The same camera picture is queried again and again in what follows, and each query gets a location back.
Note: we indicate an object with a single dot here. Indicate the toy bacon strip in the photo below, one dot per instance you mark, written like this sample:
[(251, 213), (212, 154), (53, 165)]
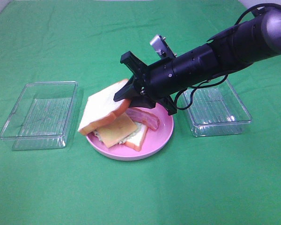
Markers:
[(143, 117)]

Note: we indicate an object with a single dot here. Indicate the yellow toy cheese slice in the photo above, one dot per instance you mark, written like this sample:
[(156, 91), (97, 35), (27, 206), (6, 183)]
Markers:
[(121, 121)]

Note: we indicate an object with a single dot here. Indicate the toy lettuce leaf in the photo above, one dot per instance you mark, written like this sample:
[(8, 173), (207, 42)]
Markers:
[(113, 135)]

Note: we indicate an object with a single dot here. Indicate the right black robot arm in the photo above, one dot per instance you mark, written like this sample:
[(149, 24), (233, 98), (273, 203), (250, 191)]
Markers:
[(225, 53)]

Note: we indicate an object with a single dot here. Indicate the pink round plate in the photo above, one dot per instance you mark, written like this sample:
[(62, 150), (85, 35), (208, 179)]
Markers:
[(153, 141)]

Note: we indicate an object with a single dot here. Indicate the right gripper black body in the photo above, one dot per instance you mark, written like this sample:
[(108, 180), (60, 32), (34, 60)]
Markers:
[(167, 76)]

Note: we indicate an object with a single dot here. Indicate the right clear plastic container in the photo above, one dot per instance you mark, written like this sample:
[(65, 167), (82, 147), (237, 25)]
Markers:
[(217, 110)]

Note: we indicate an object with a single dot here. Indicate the toy bread slice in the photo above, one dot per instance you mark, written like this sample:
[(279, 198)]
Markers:
[(101, 109), (135, 140)]

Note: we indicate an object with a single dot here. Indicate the green tablecloth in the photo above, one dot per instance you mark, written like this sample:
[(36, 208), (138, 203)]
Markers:
[(218, 180)]

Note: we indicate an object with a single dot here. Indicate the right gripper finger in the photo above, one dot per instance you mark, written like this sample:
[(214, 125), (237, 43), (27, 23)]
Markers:
[(143, 102), (129, 91)]

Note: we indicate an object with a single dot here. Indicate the clear plastic container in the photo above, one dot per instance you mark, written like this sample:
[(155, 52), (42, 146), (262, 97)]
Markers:
[(217, 110), (42, 116)]

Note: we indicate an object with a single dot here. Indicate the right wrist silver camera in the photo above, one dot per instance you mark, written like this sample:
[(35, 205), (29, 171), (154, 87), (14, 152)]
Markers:
[(161, 47)]

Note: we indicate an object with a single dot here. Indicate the left clear plastic container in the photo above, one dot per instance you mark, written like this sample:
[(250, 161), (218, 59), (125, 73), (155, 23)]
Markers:
[(42, 116)]

